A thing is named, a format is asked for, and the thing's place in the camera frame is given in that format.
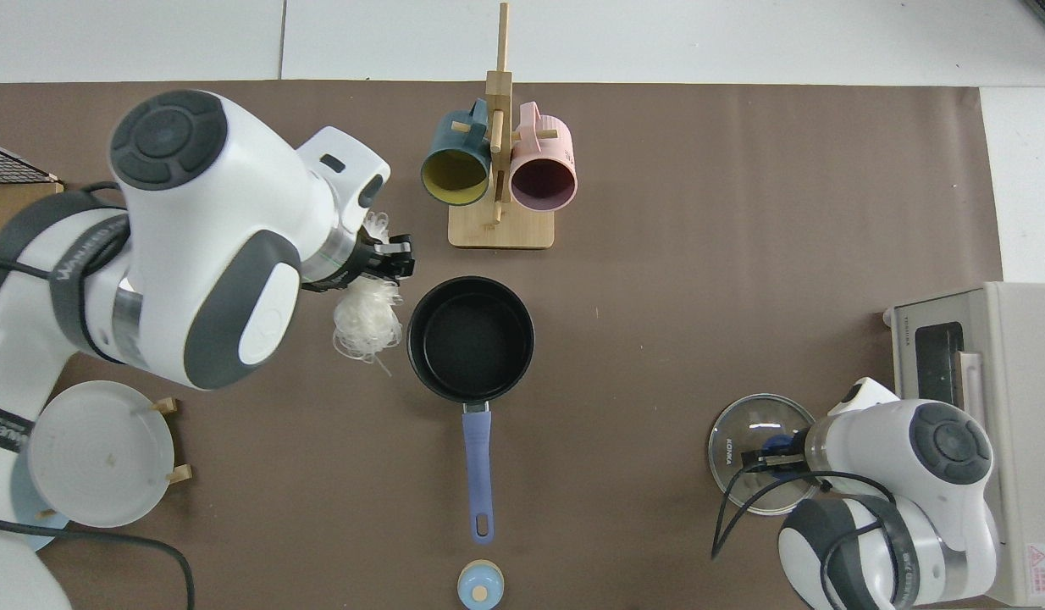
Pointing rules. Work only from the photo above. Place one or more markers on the glass lid with blue knob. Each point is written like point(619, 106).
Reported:
point(738, 424)

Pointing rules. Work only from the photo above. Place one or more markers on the white vermicelli bundle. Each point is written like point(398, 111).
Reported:
point(368, 326)

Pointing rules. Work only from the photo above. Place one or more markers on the wooden plate rack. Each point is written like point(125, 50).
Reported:
point(180, 474)

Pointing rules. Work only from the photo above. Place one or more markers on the white plate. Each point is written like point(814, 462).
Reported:
point(99, 453)

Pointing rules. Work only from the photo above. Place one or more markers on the light blue plate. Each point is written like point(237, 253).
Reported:
point(40, 529)

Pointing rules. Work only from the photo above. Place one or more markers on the dark teal cup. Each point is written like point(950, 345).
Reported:
point(455, 174)

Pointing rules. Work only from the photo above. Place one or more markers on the wooden cup stand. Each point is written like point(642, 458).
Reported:
point(501, 229)

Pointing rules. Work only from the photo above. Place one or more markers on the brown table cloth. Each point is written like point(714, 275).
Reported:
point(658, 339)

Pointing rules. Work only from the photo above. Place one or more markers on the pink ribbed cup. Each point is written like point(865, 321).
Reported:
point(544, 178)

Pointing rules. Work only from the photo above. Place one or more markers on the pale toaster oven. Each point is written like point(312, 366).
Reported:
point(1031, 339)

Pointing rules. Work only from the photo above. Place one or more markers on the small blue round thing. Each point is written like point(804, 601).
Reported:
point(480, 586)

